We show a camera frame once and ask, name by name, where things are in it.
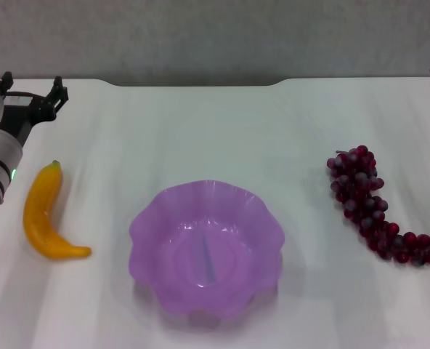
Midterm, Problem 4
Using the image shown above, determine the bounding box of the yellow toy banana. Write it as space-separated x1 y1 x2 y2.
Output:
22 159 93 260

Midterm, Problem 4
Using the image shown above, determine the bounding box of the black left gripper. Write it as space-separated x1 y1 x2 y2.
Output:
0 71 70 147

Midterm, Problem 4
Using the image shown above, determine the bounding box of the red toy grape bunch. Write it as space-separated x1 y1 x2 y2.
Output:
325 145 430 268

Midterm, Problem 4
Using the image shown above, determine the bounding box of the purple wavy plastic bowl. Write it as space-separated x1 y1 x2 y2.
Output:
128 178 286 321

